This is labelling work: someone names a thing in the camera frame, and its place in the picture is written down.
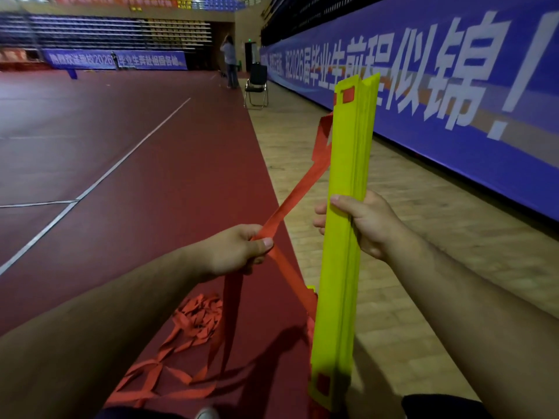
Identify person's right hand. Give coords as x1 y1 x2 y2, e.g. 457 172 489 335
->
313 190 409 262

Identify person's left hand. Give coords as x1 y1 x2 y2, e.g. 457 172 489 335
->
192 224 275 282

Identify person's left forearm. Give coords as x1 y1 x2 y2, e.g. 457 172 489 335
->
0 248 210 419

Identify person's right forearm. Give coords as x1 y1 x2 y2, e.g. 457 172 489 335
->
384 233 559 419

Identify black folding chair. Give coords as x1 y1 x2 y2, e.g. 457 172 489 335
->
243 63 270 111

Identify black left trouser leg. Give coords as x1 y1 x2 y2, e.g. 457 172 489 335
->
95 407 193 419

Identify black trouser leg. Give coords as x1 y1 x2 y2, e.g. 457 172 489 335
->
401 393 494 419
95 407 193 419

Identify black right trouser leg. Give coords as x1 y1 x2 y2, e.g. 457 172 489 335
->
401 393 494 419

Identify blue banner with white print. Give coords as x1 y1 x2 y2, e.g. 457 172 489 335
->
42 48 115 70
116 51 189 71

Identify dark retracted bleacher stand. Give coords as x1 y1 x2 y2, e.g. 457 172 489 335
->
261 0 394 47

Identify blue stadium seats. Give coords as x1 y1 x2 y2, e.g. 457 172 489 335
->
204 0 245 12

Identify rows of bleacher seats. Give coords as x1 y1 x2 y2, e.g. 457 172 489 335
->
0 12 214 52

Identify long red banner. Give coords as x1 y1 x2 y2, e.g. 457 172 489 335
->
54 0 179 8

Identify low red barrier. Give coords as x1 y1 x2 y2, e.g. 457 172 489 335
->
0 47 49 71

